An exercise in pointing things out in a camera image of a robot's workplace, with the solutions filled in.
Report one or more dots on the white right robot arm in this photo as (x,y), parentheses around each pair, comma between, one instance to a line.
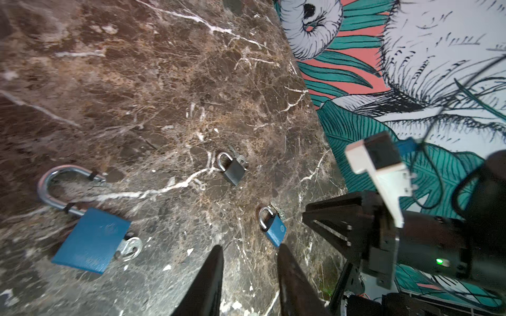
(470,248)

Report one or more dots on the dark brown padlock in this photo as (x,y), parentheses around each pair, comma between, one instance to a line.
(233,165)

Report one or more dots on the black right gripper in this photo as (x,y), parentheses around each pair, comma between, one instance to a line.
(341,220)

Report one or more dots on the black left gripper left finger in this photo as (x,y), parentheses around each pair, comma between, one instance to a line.
(204,295)

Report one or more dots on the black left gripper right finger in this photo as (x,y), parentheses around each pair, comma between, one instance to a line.
(297,297)

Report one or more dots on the large blue padlock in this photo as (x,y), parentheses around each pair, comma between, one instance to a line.
(98,236)

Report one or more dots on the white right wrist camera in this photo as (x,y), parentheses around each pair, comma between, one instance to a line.
(379,157)

